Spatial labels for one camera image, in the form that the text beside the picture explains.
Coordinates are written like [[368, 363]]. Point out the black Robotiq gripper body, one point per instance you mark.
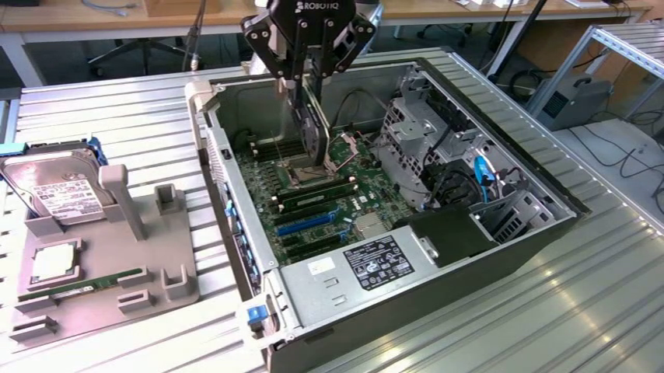
[[317, 23]]

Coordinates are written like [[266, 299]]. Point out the graphics card with black fan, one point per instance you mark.
[[314, 140]]

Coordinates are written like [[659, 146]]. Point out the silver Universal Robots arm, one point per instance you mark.
[[257, 66]]

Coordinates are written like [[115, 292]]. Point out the brown box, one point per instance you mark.
[[171, 8]]

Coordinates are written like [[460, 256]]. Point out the black office chair base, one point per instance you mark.
[[144, 50]]

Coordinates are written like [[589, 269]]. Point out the silver metal disk bay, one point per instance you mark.
[[409, 128]]

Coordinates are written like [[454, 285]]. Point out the black RAM slot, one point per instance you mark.
[[311, 186], [273, 153], [270, 144]]

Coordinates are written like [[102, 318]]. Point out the metal socket cover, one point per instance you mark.
[[347, 149]]

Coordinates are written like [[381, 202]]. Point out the thin metal locking lever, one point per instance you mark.
[[279, 149]]

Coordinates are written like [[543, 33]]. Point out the black stand pole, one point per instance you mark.
[[518, 35]]

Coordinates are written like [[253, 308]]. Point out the green motherboard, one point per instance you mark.
[[364, 171]]

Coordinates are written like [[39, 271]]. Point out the CPU socket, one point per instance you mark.
[[301, 176]]

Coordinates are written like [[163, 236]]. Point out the hard drive in blue caddy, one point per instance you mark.
[[95, 149]]

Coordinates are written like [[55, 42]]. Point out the blue card retention clip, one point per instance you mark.
[[245, 245], [231, 213]]

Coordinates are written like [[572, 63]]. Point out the black expansion slot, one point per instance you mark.
[[314, 246], [303, 216]]

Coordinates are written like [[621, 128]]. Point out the silver chipset heat sink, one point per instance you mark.
[[370, 226]]

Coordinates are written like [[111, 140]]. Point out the blue expansion slot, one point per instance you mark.
[[309, 226]]

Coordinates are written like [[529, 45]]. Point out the black plastic air shroud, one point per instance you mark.
[[446, 233]]

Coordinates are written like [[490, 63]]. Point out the silver hard disk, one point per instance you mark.
[[56, 186]]

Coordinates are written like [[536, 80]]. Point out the perforated metal drive cage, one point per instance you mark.
[[518, 217]]

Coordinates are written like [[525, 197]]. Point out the silver power supply with label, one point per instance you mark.
[[321, 295]]

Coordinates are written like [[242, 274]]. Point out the grey plastic parts rack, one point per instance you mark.
[[103, 272]]

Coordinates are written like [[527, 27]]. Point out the silver CPU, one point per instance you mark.
[[52, 262]]

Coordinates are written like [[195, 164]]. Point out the blue case release latch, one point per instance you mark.
[[255, 314]]

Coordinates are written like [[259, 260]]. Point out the open black PC case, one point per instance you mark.
[[364, 342]]

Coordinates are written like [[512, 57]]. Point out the wooden desk white frame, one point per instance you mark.
[[441, 9], [78, 19]]

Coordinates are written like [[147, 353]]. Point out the small black case switch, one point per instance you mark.
[[226, 154]]

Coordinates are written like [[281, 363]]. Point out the aluminium frame table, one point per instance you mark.
[[632, 42]]

